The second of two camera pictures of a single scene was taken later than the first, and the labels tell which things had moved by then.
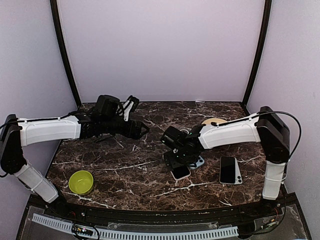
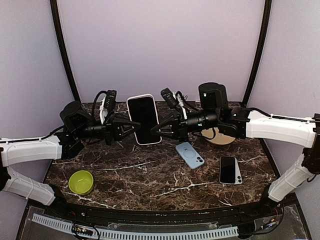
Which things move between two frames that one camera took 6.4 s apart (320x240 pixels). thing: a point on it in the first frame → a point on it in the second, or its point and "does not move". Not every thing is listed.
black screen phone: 227,169 does not move
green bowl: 81,182 does not move
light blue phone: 238,177 does not move
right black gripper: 171,163 → 182,131
